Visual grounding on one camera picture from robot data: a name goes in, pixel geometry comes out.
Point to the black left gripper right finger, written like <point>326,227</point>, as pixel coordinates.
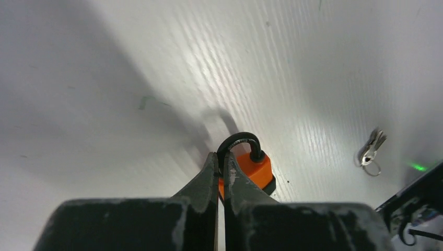
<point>255,221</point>

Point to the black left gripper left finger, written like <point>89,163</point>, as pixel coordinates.
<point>186,221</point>

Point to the orange padlock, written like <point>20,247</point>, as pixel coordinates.
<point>256,165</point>

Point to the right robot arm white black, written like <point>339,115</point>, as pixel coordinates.
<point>400,210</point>

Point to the silver key bunch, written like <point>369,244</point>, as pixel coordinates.
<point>366,155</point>

